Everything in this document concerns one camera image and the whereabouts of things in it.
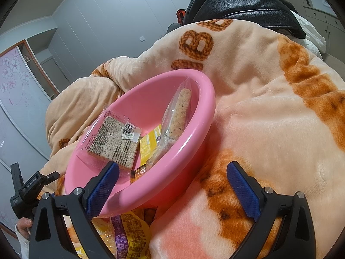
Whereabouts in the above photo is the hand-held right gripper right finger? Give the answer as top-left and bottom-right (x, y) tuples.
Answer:
(226, 161), (316, 259)

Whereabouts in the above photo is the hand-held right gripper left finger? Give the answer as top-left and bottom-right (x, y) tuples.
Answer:
(28, 161), (120, 259)

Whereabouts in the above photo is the small orange snack packet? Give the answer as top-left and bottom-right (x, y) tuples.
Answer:
(131, 164), (147, 185)

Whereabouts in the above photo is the square seeded bread packet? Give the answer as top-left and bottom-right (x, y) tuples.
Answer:
(76, 106), (142, 177)

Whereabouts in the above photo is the yellow purple snack packet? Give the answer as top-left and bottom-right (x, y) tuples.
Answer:
(140, 124), (163, 166)
(111, 211), (151, 259)

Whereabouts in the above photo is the pink plastic basin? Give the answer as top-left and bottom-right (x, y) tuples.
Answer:
(64, 69), (216, 218)

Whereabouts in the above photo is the long seeded bread packet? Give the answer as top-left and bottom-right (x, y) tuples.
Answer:
(147, 76), (193, 172)

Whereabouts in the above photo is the person's left hand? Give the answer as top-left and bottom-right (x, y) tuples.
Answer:
(17, 217), (33, 234)

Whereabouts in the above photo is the clear wrapped bread packet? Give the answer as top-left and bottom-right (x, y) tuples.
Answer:
(65, 217), (115, 259)

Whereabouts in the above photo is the beige orange printed blanket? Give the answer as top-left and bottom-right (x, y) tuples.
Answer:
(35, 17), (345, 259)

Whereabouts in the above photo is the wardrobe with sliding door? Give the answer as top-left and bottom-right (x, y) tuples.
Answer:
(0, 39), (61, 234)

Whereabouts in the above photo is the white duvet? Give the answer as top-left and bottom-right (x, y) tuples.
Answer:
(292, 11), (328, 57)

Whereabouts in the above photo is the red black bag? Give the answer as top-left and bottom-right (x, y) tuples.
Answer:
(176, 9), (188, 25)

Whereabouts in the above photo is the black leather jacket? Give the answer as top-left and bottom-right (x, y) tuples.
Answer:
(182, 0), (306, 39)

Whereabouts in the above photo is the white cabinet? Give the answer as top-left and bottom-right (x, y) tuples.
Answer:
(302, 4), (345, 60)

